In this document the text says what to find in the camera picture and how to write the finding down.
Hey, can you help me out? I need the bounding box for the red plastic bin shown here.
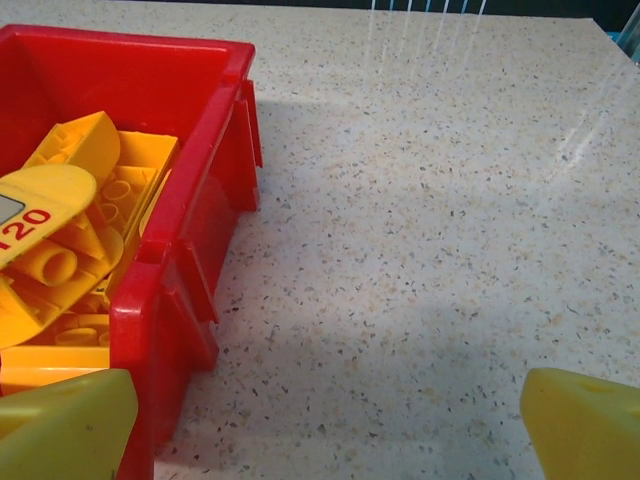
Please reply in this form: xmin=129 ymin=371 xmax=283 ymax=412
xmin=0 ymin=24 xmax=264 ymax=480

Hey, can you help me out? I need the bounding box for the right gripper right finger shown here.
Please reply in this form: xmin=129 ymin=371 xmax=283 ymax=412
xmin=519 ymin=367 xmax=640 ymax=480

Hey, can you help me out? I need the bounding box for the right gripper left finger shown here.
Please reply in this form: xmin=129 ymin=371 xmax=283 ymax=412
xmin=0 ymin=368 xmax=139 ymax=480

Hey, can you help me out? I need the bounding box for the long yellow lego brick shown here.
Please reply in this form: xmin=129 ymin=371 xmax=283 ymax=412
xmin=99 ymin=130 xmax=181 ymax=251

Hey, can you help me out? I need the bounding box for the yellow rounded lego piece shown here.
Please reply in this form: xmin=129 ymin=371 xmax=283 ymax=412
xmin=0 ymin=165 xmax=126 ymax=349

